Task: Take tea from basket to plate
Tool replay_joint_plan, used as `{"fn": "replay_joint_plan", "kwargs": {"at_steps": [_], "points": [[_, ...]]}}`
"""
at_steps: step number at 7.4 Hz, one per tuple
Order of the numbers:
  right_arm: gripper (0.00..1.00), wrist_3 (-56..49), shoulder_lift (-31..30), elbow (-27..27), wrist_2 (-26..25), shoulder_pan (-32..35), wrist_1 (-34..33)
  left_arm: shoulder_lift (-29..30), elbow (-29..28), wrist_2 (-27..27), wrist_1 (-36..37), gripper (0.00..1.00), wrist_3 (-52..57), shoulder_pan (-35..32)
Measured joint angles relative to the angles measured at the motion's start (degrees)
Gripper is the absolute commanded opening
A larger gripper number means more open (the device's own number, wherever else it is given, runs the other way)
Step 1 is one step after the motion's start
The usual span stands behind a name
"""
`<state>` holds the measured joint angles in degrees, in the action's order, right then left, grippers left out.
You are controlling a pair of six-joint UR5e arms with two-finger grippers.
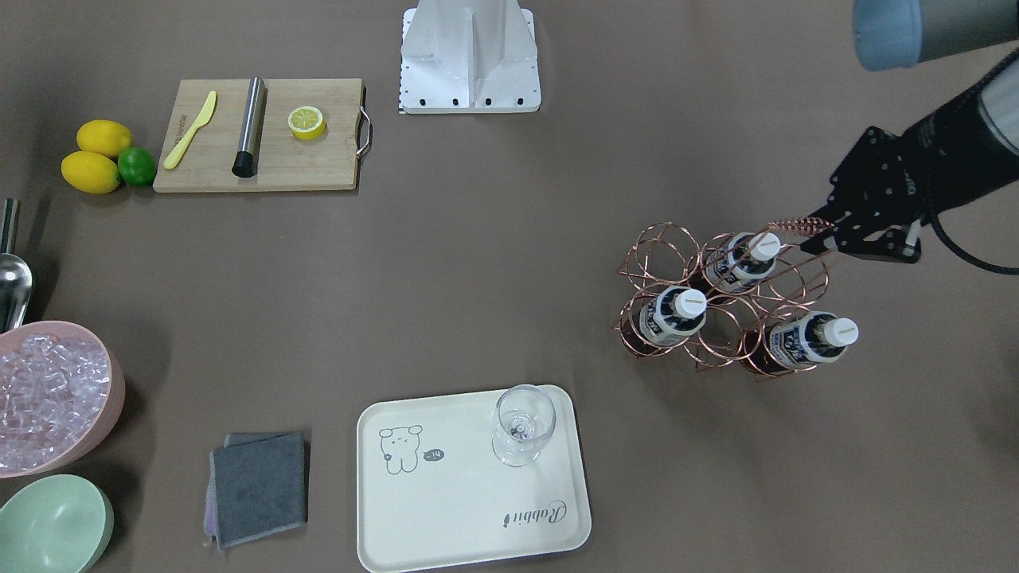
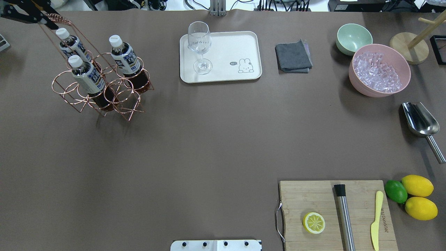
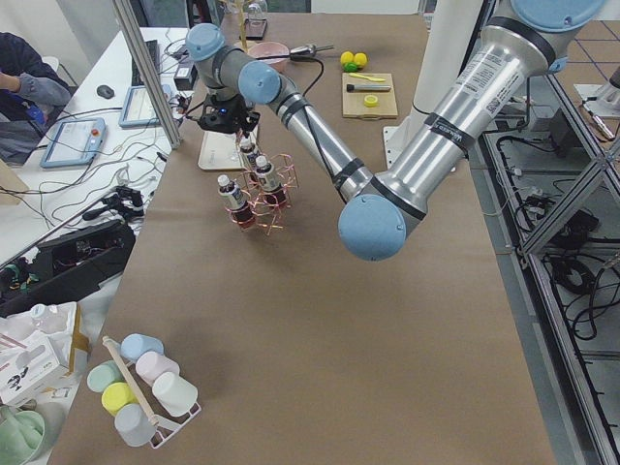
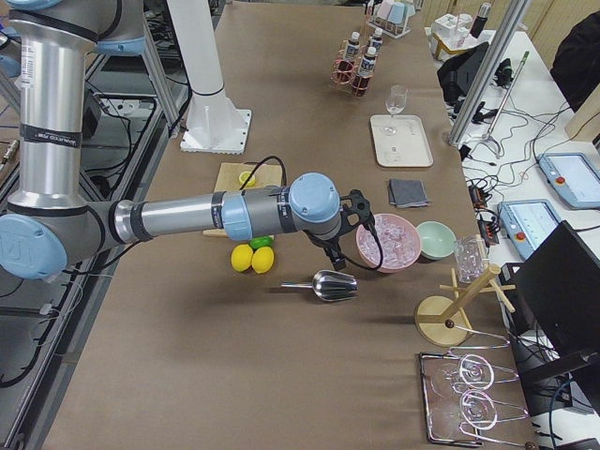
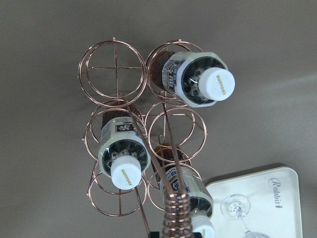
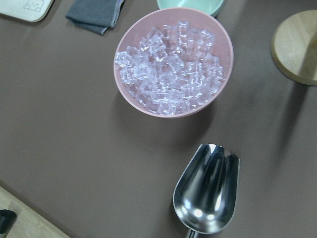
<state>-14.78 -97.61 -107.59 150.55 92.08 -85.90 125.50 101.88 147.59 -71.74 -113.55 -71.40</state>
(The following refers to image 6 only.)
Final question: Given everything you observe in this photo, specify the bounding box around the pink bowl of ice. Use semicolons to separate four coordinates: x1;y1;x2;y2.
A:
113;7;234;118

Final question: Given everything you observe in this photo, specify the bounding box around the steel ice scoop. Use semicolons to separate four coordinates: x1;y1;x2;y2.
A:
172;144;240;238

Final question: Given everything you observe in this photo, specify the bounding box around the grey folded cloth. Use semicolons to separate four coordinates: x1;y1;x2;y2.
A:
65;0;125;35

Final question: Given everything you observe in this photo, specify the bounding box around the green empty bowl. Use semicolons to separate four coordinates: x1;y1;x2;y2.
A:
157;0;225;17

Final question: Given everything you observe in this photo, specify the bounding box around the wooden mug tree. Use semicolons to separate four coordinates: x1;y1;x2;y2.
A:
271;9;317;86

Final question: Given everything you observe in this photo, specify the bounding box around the cream rabbit tray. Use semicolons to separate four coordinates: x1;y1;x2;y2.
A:
0;0;54;22

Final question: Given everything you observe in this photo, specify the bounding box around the bamboo cutting board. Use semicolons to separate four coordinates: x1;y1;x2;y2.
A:
0;187;68;238

